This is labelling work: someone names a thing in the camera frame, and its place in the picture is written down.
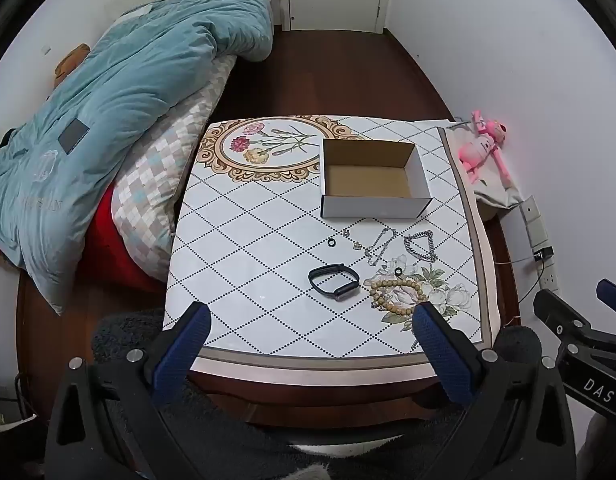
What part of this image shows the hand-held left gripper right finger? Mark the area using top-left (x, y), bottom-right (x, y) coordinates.
top-left (412, 302), bottom-right (579, 480)

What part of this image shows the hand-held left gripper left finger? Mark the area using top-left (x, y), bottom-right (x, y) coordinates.
top-left (45, 302), bottom-right (213, 480)

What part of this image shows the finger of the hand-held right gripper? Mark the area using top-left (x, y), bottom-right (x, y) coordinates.
top-left (533, 289), bottom-right (595, 349)
top-left (596, 278), bottom-right (616, 322)

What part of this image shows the wooden bead bracelet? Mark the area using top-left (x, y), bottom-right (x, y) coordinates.
top-left (369, 280), bottom-right (425, 311)

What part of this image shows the thick silver chain bracelet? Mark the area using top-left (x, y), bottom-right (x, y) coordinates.
top-left (403, 230), bottom-right (437, 263)

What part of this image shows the black smart band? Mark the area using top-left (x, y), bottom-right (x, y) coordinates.
top-left (308, 263), bottom-right (360, 300)

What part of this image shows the thin silver chain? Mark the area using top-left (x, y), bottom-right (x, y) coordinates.
top-left (364, 227), bottom-right (398, 267)

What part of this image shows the cardboard box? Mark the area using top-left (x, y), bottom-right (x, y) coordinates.
top-left (320, 137), bottom-right (434, 219)

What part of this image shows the person's right forearm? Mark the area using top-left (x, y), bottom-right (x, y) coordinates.
top-left (579, 412), bottom-right (616, 480)

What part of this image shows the diamond patterned floral tablecloth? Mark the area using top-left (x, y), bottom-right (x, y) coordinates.
top-left (163, 115), bottom-right (504, 376)

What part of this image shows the red blanket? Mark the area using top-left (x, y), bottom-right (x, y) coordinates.
top-left (0, 185), bottom-right (165, 293)

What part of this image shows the wooden table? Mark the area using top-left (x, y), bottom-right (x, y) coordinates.
top-left (190, 357), bottom-right (451, 429)

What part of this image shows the person's dark fuzzy clothing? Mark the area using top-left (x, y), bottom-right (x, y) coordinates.
top-left (90, 310), bottom-right (541, 480)

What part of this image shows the pink plush toy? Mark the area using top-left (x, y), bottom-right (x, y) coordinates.
top-left (456, 110), bottom-right (514, 186)

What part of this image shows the light blue duvet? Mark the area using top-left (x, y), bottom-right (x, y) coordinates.
top-left (0, 0), bottom-right (275, 316)

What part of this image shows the brown plush toy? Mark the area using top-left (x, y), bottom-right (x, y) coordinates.
top-left (54, 44), bottom-right (91, 78)

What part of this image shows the thin charger cable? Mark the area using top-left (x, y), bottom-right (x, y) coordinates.
top-left (493, 255), bottom-right (545, 307)

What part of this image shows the white wall socket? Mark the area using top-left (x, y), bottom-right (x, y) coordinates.
top-left (537, 259), bottom-right (560, 292)

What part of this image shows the white wall switch panel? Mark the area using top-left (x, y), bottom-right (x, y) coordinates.
top-left (519, 199), bottom-right (552, 247)

